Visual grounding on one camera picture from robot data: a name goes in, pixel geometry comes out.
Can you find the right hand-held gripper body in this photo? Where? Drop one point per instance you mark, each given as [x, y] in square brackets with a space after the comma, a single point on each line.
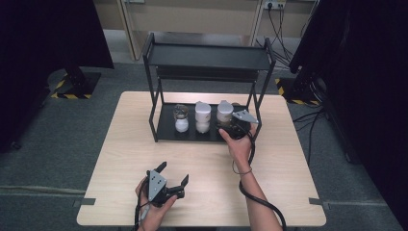
[245, 116]

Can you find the white wall power socket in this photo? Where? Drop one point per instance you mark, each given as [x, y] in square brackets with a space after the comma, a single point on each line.
[274, 4]

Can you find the white-lid jar with white contents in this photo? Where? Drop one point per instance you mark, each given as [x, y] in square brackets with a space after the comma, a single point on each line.
[203, 112]

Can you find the thin wrist band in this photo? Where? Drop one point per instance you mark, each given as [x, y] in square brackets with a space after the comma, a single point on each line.
[245, 173]

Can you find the white-lid jar with brown contents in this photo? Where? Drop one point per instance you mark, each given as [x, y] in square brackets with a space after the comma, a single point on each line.
[224, 110]

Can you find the stand base with striped tape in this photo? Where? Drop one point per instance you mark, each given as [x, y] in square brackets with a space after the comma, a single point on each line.
[296, 93]
[75, 85]

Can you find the black metal two-tier rack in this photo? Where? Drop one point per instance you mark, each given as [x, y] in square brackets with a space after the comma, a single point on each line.
[205, 57]

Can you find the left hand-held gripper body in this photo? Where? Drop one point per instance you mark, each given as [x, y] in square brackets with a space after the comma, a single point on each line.
[156, 186]

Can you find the dark curtain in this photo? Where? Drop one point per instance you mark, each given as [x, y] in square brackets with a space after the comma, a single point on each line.
[365, 80]
[41, 48]

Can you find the glass shaker with silver lid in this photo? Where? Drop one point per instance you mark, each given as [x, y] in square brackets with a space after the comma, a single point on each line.
[181, 123]

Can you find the person's right hand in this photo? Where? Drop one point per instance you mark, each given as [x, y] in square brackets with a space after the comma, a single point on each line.
[240, 152]

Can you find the person's left hand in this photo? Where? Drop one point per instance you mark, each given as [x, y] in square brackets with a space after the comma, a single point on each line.
[154, 216]

